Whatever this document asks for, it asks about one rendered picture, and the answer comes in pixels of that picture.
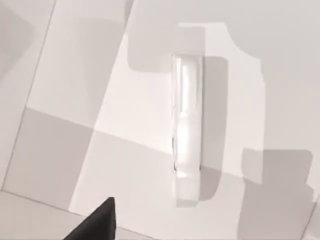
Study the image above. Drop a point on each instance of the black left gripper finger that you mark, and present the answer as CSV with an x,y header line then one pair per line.
x,y
101,222

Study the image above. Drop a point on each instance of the white cabinet door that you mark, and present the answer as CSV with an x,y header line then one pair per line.
x,y
160,105

